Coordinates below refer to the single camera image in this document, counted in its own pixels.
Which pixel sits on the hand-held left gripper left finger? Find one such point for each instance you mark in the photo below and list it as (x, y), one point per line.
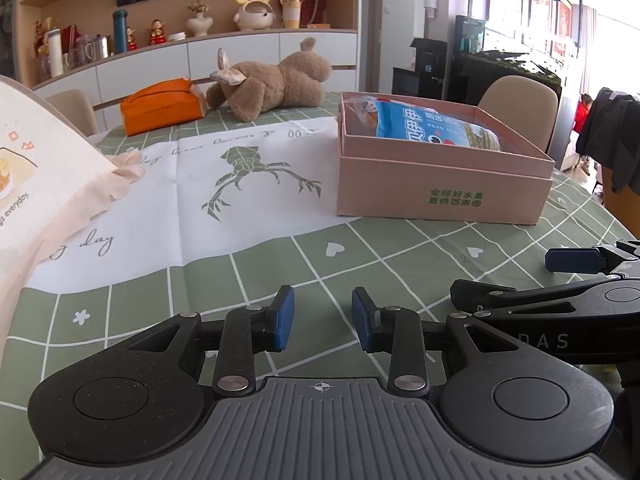
(282, 317)

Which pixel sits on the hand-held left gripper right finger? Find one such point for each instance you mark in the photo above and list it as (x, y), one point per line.
(361, 317)

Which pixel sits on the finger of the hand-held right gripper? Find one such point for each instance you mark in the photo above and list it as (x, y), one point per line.
(575, 260)
(480, 297)

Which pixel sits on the pink cardboard box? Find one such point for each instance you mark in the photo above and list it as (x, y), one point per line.
(400, 195)

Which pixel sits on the beige snack packet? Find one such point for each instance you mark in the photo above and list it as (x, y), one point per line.
(485, 140)

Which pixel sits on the large light blue snack packet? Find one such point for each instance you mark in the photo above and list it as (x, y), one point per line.
(420, 127)

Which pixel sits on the clear packet with cartoon print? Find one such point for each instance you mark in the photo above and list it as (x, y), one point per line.
(367, 110)

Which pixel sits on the green checkered tablecloth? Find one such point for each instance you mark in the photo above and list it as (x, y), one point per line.
(350, 255)

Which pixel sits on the dark jacket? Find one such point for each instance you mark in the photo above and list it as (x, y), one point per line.
(612, 135)

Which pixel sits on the white printed cloth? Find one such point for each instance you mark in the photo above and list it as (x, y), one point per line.
(175, 210)

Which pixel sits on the beige chair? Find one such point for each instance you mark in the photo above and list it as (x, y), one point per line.
(520, 105)
(70, 110)

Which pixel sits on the brown plush toy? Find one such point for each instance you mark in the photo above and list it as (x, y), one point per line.
(280, 85)

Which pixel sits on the black water dispenser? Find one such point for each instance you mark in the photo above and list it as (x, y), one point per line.
(425, 67)

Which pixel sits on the orange tissue box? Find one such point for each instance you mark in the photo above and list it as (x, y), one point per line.
(160, 110)

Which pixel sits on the white and wood cabinet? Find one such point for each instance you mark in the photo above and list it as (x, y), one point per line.
(225, 55)

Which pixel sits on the white printed bag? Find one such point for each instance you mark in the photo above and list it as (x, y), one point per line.
(40, 200)

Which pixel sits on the white round tin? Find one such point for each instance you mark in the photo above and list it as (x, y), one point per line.
(176, 36)

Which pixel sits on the cream cup with flowers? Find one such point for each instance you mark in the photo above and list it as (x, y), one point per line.
(291, 14)

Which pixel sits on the white vase with flowers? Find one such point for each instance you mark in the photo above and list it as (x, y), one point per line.
(200, 22)

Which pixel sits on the white rabbit-ear pot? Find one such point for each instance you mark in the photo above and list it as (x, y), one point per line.
(254, 12)

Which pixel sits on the red ornament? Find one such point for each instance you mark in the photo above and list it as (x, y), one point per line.
(315, 5)

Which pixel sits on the small red figurine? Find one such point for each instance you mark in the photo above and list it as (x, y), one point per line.
(131, 40)

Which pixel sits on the metal mug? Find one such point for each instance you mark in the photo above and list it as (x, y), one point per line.
(100, 46)

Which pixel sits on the blue thermos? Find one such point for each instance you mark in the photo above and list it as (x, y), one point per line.
(120, 30)

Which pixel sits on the glass pitcher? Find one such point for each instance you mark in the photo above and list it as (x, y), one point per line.
(80, 51)

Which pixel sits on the white bottle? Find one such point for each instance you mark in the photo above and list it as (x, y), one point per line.
(55, 52)

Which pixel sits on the dark glass cabinet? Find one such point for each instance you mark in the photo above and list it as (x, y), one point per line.
(7, 20)

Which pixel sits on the fish tank with black frame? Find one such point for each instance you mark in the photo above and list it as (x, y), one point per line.
(470, 35)

